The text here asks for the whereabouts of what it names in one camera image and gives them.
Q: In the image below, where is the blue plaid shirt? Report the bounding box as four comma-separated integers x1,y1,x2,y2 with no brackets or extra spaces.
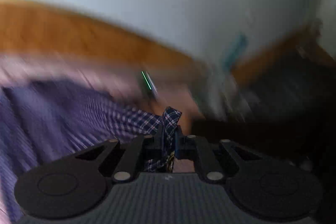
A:
0,79,183,223

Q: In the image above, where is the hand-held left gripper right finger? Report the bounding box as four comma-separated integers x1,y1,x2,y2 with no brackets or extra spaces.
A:
174,125,263,183

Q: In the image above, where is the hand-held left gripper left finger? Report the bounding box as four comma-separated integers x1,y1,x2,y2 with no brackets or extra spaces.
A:
75,124,165,183

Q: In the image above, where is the wooden cabinet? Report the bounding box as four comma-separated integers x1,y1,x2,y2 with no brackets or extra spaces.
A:
231,22,336,88

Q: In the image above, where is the person's dark clothing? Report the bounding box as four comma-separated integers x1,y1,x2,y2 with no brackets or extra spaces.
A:
192,48,336,222

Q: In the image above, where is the pink printed bedsheet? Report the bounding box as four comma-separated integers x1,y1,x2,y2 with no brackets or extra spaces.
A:
0,52,208,135

